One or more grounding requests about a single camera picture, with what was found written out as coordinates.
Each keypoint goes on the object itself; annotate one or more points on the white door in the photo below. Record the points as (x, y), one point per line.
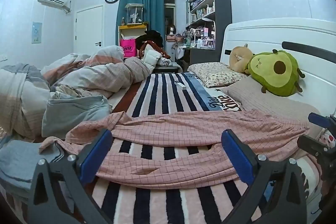
(89, 27)

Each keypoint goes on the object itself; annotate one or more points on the light blue wall poster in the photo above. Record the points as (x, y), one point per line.
(36, 32)

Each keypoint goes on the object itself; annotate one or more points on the glass display case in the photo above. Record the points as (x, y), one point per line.
(134, 14)

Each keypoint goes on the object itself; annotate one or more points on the white puffer jacket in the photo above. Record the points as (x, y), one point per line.
(151, 57)

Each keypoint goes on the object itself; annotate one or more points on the white bed headboard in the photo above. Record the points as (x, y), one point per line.
(262, 32)

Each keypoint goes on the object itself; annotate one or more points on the red-brown garment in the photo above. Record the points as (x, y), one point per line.
(147, 44)

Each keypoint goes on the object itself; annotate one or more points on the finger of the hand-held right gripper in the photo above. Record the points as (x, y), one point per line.
(311, 144)
(319, 119)

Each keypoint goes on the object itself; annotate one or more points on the teal curtain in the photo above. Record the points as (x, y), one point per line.
(152, 8)

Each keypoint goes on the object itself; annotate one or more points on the dark grey shelf unit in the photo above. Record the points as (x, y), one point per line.
(221, 3)

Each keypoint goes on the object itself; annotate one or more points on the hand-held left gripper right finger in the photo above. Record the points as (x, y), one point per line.
(237, 153)

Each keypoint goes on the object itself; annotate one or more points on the grey-blue folded garment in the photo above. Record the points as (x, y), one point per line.
(73, 111)

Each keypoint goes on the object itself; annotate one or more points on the window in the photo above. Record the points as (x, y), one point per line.
(169, 11)

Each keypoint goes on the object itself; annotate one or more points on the green avocado plush toy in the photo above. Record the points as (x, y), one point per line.
(278, 74)

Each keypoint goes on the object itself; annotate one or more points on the pink checked pants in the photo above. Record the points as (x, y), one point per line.
(183, 129)

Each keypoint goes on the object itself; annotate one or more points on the small white box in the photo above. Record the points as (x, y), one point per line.
(180, 85)

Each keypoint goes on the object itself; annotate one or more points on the pink and white duvet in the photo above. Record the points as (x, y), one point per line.
(99, 74)

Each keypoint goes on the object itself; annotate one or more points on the beige ribbed pillow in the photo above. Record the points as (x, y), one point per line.
(262, 100)

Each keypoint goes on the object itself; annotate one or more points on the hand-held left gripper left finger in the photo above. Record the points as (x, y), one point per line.
(97, 153)

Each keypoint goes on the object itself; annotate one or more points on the pink shopping bag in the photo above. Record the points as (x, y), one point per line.
(128, 48)

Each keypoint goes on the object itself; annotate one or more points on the black clothing pile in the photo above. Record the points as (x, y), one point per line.
(153, 36)

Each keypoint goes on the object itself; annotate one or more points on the light blue cloth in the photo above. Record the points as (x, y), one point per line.
(21, 161)

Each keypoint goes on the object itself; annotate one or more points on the floral pillow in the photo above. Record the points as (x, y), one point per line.
(215, 73)

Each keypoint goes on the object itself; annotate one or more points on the striped printed blanket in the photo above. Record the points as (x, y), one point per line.
(168, 92)

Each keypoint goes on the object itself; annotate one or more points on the mannequin head with wig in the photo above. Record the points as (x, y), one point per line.
(172, 31)

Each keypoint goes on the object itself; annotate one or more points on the brown plush toy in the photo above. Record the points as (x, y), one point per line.
(239, 58)

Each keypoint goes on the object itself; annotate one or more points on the yellow shelf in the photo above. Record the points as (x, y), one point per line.
(131, 27)

